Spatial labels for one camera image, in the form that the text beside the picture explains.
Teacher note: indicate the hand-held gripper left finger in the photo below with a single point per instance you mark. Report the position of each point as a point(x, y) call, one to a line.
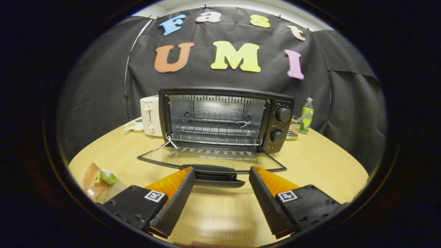
point(175, 203)

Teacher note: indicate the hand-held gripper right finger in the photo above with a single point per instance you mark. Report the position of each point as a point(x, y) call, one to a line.
point(267, 203)

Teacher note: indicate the black toaster oven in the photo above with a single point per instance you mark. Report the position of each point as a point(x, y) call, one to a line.
point(282, 137)

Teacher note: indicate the sandwich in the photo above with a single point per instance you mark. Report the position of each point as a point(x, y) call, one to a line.
point(94, 182)

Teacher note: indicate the white pop-up toaster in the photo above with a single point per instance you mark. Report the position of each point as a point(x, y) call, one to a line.
point(151, 117)

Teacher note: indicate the clear glass cup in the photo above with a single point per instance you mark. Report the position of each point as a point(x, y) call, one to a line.
point(293, 129)

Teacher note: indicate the white power plug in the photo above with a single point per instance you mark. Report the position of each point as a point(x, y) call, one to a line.
point(135, 124)

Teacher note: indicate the green labelled bottle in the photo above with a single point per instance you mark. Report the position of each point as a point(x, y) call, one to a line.
point(306, 119)

